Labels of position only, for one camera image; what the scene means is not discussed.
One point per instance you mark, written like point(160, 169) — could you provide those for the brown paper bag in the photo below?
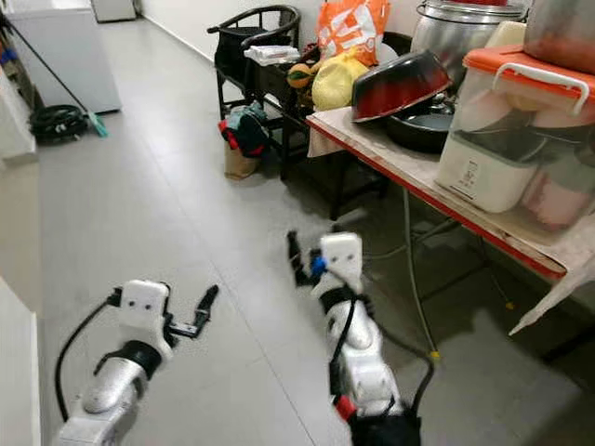
point(240, 163)

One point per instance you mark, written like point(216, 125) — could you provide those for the black side table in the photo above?
point(297, 130)

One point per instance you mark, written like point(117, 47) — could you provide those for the green red clothes bundle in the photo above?
point(246, 130)

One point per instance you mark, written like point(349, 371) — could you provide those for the beige cloth covered bench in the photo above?
point(390, 149)

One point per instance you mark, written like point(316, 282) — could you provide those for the black frying pan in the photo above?
point(418, 135)

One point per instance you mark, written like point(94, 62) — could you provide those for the yellow bag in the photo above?
point(337, 84)

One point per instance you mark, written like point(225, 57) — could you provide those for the broom with teal head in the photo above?
point(99, 126)

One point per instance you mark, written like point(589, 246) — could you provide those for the red black wok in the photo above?
point(400, 85)

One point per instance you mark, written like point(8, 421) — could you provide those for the black wooden armchair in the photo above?
point(228, 42)

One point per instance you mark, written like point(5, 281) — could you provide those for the orange plastic bag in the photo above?
point(353, 28)

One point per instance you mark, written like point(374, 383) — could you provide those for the storage box with orange lid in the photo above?
point(511, 139)

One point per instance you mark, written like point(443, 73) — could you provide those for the white chest freezer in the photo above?
point(70, 56)

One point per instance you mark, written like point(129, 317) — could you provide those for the large steel pot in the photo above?
point(465, 32)

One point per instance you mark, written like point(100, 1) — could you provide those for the dark metal pot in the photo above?
point(562, 32)

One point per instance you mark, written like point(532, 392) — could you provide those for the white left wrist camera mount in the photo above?
point(146, 307)

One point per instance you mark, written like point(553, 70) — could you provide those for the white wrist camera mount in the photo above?
point(146, 307)
point(342, 255)

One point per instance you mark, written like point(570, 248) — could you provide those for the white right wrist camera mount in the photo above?
point(342, 255)

